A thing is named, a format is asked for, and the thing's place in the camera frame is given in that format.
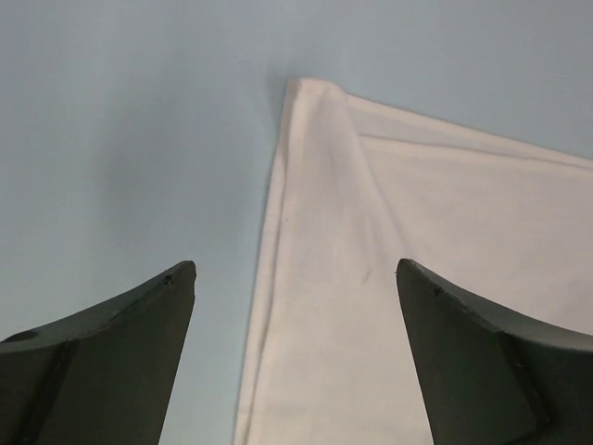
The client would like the white cloth napkin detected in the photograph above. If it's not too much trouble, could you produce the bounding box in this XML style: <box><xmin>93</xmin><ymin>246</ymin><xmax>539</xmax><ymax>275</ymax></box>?
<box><xmin>234</xmin><ymin>78</ymin><xmax>592</xmax><ymax>444</ymax></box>

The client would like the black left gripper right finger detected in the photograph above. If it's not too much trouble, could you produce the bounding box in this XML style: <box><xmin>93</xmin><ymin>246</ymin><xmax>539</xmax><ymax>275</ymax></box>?
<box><xmin>396</xmin><ymin>259</ymin><xmax>592</xmax><ymax>445</ymax></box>

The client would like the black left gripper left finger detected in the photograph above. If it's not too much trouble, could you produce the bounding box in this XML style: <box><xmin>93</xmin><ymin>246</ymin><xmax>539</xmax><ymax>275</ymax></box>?
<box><xmin>1</xmin><ymin>261</ymin><xmax>196</xmax><ymax>445</ymax></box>

